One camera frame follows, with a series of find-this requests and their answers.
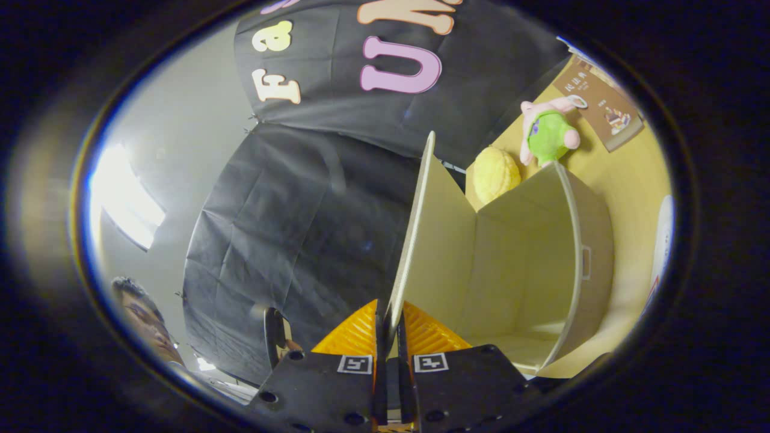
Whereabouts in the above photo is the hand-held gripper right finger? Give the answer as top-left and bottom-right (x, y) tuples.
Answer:
(396, 301), (543, 433)

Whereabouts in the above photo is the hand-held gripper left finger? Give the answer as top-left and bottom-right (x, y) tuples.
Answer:
(248, 299), (389, 433)

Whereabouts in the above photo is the beige fabric storage box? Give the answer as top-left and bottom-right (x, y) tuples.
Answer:
(385, 131), (615, 378)

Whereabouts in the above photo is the white canvas shoe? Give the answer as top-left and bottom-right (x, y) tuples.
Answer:
(641, 194), (675, 315)

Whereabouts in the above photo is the yellow plush ball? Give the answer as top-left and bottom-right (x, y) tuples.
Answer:
(472, 146), (522, 205)

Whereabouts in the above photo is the green and pink plush toy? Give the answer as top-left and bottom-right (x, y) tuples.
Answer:
(519, 97), (582, 167)

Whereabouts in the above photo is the ceiling light panel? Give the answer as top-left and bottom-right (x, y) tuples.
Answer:
(90, 143), (167, 251)

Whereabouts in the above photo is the brown book with illustration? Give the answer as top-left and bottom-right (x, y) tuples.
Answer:
(552, 57), (645, 152)

